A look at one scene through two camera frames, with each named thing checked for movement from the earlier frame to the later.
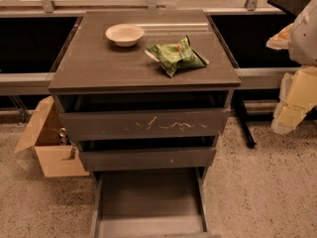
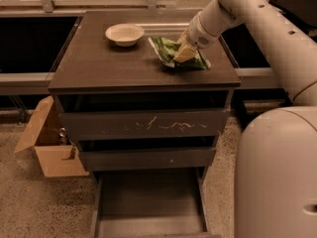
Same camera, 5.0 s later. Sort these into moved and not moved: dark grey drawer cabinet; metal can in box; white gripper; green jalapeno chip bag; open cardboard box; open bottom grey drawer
Moved: green jalapeno chip bag; white gripper
Not moved: open cardboard box; open bottom grey drawer; metal can in box; dark grey drawer cabinet
